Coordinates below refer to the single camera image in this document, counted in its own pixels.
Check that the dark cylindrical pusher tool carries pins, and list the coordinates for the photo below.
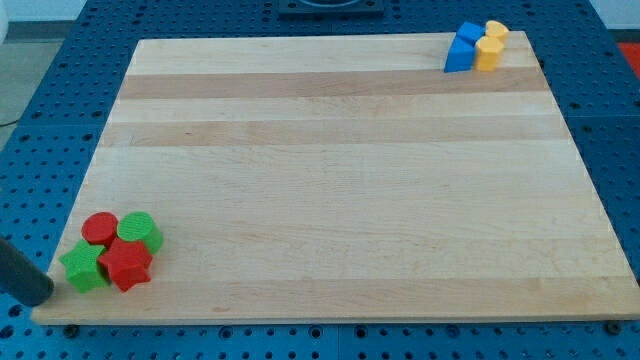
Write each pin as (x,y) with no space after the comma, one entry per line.
(22,279)

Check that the red star block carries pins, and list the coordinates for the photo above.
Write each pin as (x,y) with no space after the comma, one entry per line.
(127,263)

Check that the green star block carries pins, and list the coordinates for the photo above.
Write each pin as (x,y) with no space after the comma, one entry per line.
(82,268)

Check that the red cylinder block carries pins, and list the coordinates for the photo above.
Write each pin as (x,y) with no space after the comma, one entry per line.
(100,229)

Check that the green cylinder block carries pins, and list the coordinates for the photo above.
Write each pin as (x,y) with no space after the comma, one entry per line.
(140,226)

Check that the wooden board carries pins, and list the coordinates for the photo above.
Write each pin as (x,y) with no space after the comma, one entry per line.
(346,179)

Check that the blue triangle block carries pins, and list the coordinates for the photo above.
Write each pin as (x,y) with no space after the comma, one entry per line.
(460,56)

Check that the blue cube block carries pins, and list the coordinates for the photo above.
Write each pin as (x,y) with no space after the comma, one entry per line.
(470,33)

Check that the yellow hexagon block front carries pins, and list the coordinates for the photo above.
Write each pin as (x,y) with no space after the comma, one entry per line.
(488,54)

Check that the yellow heart block rear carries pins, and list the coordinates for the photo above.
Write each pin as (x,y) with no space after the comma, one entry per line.
(497,30)

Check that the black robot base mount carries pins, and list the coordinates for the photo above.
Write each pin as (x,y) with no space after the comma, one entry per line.
(331,7)

